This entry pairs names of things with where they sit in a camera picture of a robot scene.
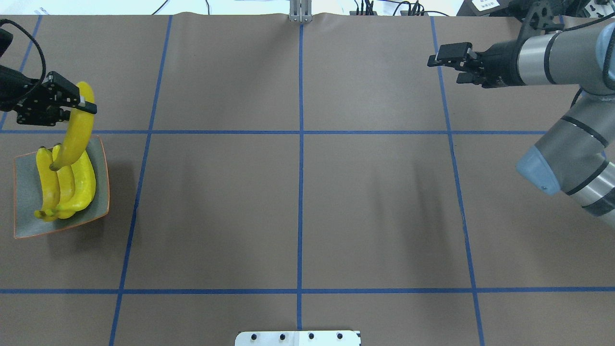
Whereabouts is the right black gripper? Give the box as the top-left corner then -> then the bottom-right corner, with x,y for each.
428,41 -> 522,88

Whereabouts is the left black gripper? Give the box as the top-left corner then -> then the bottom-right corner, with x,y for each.
0,66 -> 98,126

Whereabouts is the yellow banana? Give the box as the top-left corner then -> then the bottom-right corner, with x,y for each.
49,81 -> 98,172
55,151 -> 96,214
34,147 -> 60,222
52,144 -> 75,220

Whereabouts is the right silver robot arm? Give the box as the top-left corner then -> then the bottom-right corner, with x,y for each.
428,22 -> 615,226

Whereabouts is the grey square plate orange rim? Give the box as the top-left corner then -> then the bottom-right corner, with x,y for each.
13,136 -> 110,239

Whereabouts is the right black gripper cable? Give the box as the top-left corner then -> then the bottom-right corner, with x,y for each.
553,14 -> 615,111

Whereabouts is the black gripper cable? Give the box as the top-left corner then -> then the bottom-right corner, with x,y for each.
0,18 -> 48,92
553,14 -> 615,111

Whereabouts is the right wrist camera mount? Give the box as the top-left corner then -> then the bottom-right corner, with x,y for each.
518,0 -> 565,37

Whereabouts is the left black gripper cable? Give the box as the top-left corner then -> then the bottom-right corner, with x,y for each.
0,18 -> 48,92

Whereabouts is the aluminium frame post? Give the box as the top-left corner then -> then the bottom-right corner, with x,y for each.
288,0 -> 313,24

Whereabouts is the white pedestal column base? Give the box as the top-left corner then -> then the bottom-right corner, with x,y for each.
234,330 -> 362,346

